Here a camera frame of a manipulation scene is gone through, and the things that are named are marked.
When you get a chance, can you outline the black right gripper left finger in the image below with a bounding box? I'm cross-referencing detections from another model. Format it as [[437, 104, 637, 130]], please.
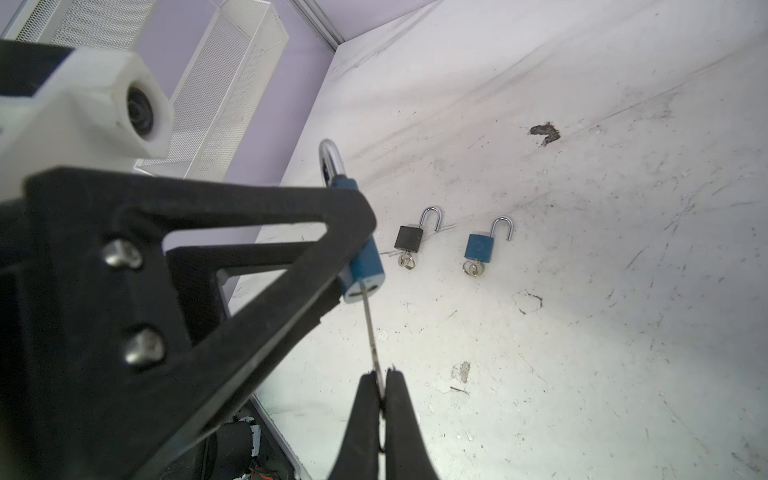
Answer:
[[328, 372, 381, 480]]

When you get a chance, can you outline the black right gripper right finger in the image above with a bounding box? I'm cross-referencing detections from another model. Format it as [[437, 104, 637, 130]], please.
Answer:
[[383, 369, 439, 480]]

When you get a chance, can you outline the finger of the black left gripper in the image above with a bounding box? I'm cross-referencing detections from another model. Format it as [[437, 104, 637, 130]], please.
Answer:
[[24, 167, 376, 278]]

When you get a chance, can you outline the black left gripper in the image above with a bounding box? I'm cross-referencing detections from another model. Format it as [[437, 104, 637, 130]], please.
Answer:
[[1, 179, 342, 479]]

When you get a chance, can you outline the large blue padlock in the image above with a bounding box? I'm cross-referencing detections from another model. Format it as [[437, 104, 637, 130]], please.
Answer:
[[318, 139, 386, 308]]

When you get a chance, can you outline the dark key with ring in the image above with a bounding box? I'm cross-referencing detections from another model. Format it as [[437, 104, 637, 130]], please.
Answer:
[[360, 282, 385, 401]]

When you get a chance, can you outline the black padlock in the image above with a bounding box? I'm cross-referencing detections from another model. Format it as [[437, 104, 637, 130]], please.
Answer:
[[394, 206, 443, 270]]

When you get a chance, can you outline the small blue padlock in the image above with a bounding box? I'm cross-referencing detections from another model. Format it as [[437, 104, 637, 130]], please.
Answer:
[[462, 216, 515, 278]]

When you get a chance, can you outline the lower white mesh shelf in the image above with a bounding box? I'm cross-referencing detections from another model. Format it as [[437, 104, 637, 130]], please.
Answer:
[[134, 1, 289, 182]]

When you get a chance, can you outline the white mesh shelf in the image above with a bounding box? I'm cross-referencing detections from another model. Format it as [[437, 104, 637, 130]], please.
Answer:
[[1, 0, 155, 50], [134, 1, 289, 182]]

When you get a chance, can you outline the upper white mesh shelf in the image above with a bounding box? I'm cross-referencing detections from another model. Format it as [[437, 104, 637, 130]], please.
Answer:
[[1, 0, 155, 50]]

